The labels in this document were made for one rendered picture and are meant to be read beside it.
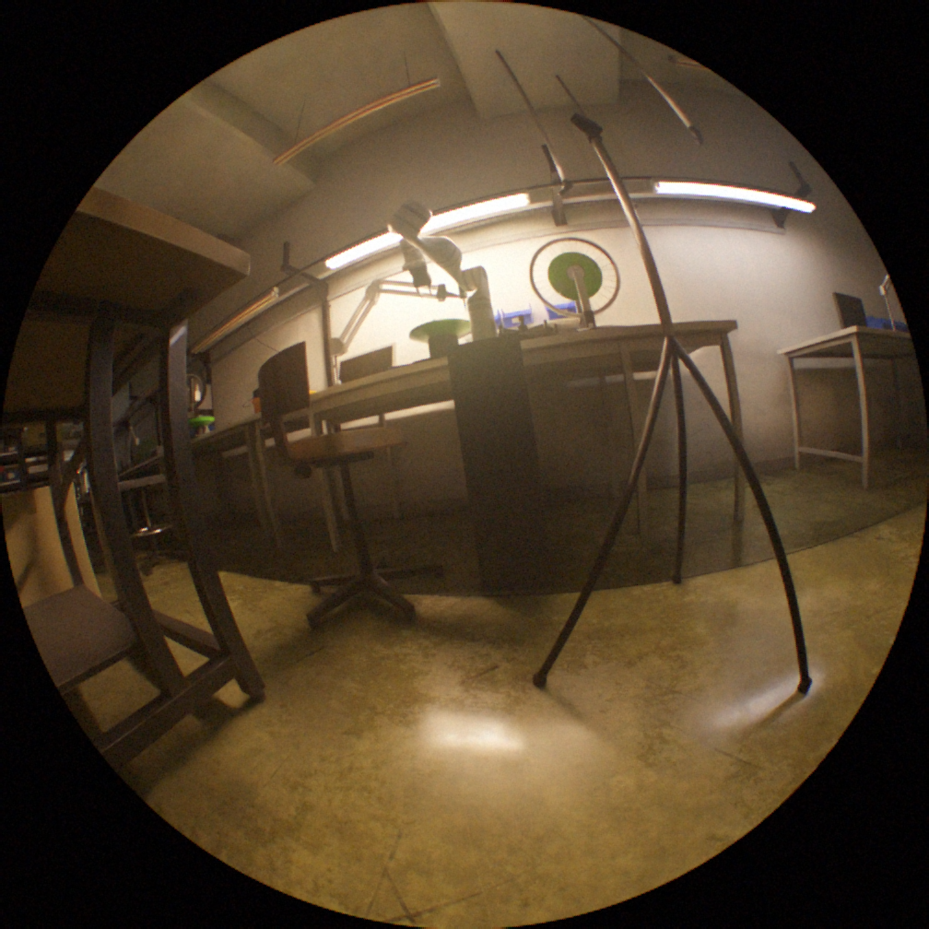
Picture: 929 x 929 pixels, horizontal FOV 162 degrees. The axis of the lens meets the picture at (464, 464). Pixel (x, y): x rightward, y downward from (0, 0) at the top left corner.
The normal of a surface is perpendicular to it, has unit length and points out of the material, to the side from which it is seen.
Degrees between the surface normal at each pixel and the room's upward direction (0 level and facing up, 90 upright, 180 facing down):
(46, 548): 90
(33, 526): 90
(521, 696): 0
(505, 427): 90
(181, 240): 90
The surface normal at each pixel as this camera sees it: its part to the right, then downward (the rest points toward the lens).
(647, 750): -0.15, -0.99
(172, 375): 0.97, -0.13
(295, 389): -0.21, 0.11
